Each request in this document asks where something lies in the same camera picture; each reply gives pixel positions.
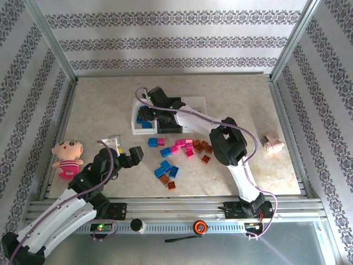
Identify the pink lego brick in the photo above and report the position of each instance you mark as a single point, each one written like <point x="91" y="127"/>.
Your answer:
<point x="183" y="142"/>
<point x="174" y="149"/>
<point x="178" y="143"/>
<point x="161" y="142"/>
<point x="189" y="141"/>
<point x="189" y="146"/>
<point x="190" y="153"/>

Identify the grey metal panel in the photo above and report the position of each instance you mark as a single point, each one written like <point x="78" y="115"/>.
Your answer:
<point x="220" y="251"/>

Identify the black plastic bin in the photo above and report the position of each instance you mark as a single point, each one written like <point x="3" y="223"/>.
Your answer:
<point x="169" y="129"/>

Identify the orange black tape measure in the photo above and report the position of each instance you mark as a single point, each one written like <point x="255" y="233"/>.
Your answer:
<point x="200" y="227"/>

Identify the pink toy figure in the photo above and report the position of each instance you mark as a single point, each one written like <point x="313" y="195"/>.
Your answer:
<point x="271" y="142"/>

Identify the slotted metal strip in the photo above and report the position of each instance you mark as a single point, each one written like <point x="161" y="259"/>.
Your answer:
<point x="171" y="228"/>

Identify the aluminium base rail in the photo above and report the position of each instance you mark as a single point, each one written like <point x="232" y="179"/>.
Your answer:
<point x="179" y="209"/>

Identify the aluminium side rail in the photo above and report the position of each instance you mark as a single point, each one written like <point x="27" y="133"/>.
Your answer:
<point x="282" y="110"/>
<point x="63" y="124"/>

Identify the plush doll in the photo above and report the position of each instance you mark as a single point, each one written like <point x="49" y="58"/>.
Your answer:
<point x="67" y="149"/>

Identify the aluminium frame post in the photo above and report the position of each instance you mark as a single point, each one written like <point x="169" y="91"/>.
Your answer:
<point x="293" y="41"/>
<point x="53" y="41"/>

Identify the black push button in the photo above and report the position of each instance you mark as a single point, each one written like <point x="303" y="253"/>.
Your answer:
<point x="138" y="225"/>

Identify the long blue lego brick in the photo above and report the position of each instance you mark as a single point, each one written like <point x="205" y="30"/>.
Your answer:
<point x="147" y="124"/>

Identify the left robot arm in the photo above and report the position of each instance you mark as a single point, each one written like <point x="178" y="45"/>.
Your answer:
<point x="66" y="212"/>

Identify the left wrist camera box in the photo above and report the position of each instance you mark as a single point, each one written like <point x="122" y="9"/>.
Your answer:
<point x="114" y="140"/>

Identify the aluminium frame cross bar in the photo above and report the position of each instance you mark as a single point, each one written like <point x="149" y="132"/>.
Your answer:
<point x="171" y="74"/>

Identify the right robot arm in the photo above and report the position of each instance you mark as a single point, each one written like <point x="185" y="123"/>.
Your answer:
<point x="227" y="143"/>

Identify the circuit board with green light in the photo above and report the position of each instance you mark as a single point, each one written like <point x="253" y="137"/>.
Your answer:
<point x="100" y="227"/>

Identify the translucent white plastic bin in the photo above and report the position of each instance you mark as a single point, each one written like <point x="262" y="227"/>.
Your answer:
<point x="197" y="103"/>

